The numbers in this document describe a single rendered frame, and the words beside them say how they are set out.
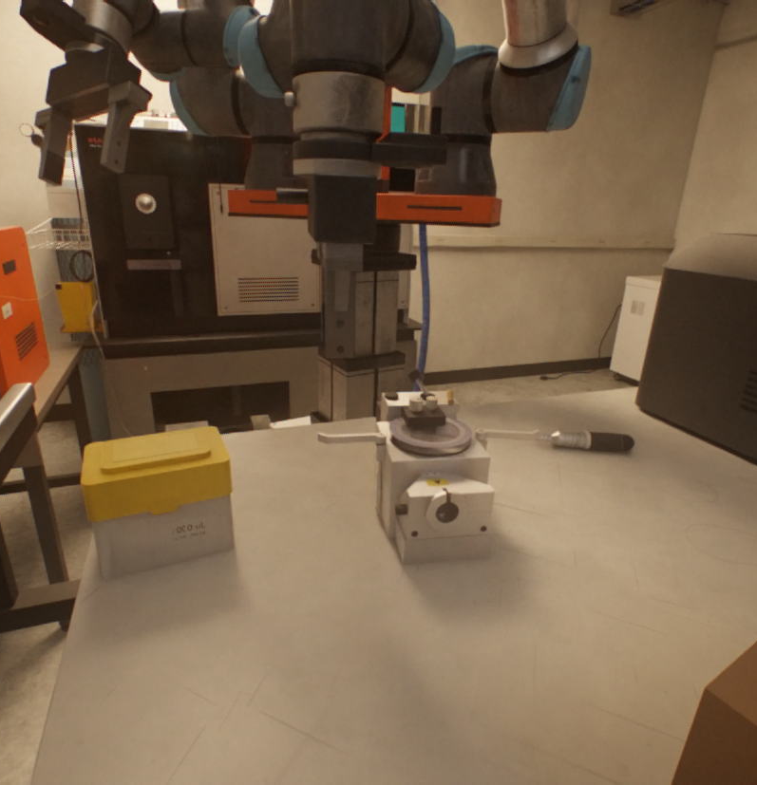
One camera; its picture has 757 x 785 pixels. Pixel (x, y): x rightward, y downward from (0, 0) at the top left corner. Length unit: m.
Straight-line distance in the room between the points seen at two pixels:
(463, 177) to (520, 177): 2.89
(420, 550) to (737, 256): 0.63
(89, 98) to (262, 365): 1.35
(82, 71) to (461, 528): 0.74
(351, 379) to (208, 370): 1.07
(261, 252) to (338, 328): 1.60
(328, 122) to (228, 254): 1.61
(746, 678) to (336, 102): 0.42
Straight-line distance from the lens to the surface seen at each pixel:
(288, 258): 2.06
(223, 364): 2.03
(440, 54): 0.57
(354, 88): 0.45
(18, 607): 0.66
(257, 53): 0.64
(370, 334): 1.05
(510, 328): 3.97
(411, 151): 0.46
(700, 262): 0.93
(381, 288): 1.05
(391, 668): 0.43
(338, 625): 0.46
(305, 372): 2.09
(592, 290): 4.37
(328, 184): 0.41
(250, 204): 1.10
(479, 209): 0.94
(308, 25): 0.46
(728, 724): 0.25
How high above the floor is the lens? 1.22
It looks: 20 degrees down
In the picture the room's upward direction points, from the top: 2 degrees clockwise
